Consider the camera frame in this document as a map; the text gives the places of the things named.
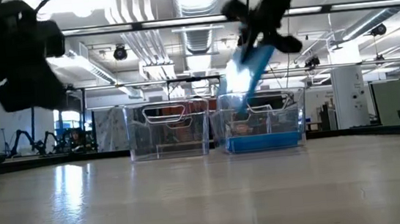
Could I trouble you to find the black hanging ceiling camera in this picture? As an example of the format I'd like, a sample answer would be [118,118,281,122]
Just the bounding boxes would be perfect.
[369,22,388,38]
[112,42,130,62]
[303,55,322,70]

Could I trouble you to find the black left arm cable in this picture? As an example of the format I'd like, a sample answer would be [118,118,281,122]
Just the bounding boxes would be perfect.
[32,0,67,14]

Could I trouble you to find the clear plastic bin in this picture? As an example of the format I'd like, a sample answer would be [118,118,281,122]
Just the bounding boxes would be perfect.
[208,85,311,157]
[121,95,215,164]

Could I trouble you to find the white pillar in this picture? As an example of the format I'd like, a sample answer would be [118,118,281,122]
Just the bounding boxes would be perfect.
[329,64,371,131]

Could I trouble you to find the silver ventilation duct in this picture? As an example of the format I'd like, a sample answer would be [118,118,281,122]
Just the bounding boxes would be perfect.
[171,0,227,57]

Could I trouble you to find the black background gantry frame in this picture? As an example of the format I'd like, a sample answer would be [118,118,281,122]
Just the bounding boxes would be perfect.
[27,56,400,159]

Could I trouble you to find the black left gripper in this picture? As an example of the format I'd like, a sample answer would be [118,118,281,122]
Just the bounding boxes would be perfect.
[0,0,72,114]

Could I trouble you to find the black aluminium table frame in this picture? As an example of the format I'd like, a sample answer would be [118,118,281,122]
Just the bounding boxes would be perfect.
[0,122,400,173]

